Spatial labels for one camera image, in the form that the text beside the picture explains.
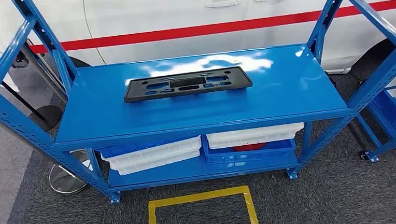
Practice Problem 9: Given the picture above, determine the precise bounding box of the black stanchion with black base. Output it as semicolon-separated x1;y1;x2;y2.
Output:
0;50;64;134

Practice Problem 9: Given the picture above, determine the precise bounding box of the yellow floor tape square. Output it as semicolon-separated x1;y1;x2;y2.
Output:
146;184;261;224

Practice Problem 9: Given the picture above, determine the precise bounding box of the blue metal rack with casters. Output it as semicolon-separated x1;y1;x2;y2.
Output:
353;83;396;164

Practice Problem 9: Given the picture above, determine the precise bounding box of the red barrier belt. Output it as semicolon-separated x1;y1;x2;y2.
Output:
0;0;396;80

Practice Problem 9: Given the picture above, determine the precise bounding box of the black plastic plate holder part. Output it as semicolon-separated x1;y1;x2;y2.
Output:
122;65;253;104

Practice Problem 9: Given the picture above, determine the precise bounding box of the white car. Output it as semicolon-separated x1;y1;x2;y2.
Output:
0;0;396;95

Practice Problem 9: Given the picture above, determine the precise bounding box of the blue metal shelf rack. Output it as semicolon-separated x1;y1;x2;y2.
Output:
0;0;396;211

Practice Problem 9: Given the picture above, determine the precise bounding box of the red part in bin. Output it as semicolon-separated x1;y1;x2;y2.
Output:
232;142;268;153

